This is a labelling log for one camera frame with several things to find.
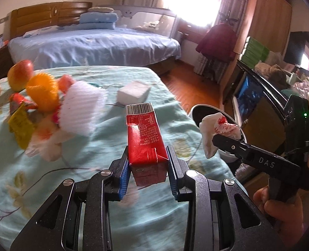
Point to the red silver snack wrapper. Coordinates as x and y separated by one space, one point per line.
18 99

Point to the dark wooden desk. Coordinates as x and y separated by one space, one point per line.
189 32

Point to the dark wooden nightstand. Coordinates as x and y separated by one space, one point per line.
0 62

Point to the red drink carton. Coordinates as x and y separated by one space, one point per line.
144 141

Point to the blue dotted pillow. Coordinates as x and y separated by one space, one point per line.
99 18

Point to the brown plush toy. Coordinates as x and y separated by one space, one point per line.
272 72

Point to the blue covered bed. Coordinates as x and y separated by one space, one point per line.
104 44

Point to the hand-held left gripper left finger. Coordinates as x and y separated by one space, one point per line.
123 177

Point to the white bin with black liner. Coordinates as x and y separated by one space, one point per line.
196 112

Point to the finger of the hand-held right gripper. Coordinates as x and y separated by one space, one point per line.
230 145

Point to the white foam fruit net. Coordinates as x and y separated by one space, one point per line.
78 107

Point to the person's right hand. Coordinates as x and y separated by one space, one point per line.
282 214

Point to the dark red jacket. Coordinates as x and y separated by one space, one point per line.
217 41

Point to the white eraser block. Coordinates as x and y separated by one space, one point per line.
133 92

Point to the grey bed guard rail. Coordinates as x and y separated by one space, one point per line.
133 11

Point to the black flat television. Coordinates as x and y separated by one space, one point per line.
293 47

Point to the yellow wrapper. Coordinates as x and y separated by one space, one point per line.
19 125

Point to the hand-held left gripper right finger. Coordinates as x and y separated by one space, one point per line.
172 175

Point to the grey patterned pillow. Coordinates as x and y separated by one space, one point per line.
100 9

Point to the wooden wardrobe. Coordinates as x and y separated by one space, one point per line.
269 18

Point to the flat white blue pillow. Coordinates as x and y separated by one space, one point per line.
41 31

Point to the red yellow apple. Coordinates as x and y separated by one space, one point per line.
20 75

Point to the teal floral bedsheet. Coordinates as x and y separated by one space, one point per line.
65 188

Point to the bright window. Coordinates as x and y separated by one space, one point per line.
191 0

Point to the wooden headboard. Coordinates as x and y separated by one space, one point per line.
39 15

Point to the white plush toy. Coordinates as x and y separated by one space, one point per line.
146 25

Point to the pink foam piece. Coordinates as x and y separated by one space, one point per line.
65 82

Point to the dark tv cabinet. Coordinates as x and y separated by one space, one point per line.
269 125

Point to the stack of green boxes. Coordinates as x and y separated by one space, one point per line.
254 52

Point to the red printed napkin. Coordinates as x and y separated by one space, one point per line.
209 128

